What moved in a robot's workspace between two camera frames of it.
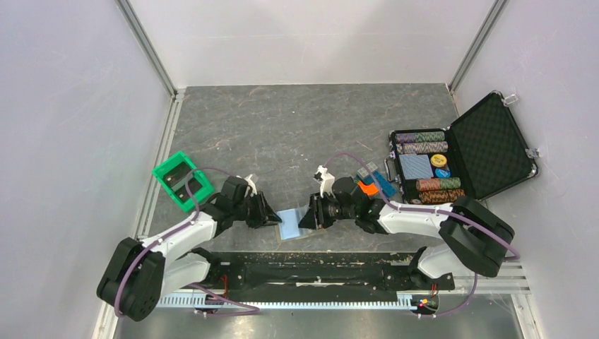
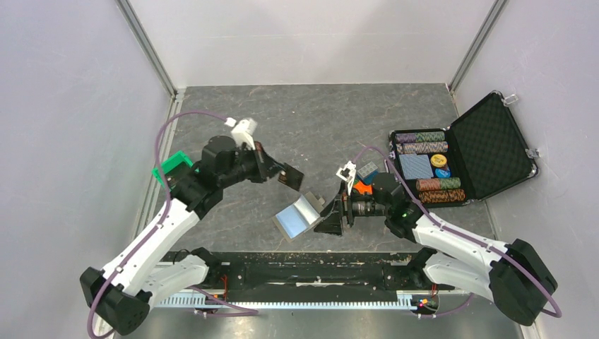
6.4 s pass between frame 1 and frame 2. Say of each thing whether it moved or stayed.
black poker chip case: stayed
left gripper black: moved
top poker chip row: stayed
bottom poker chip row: stayed
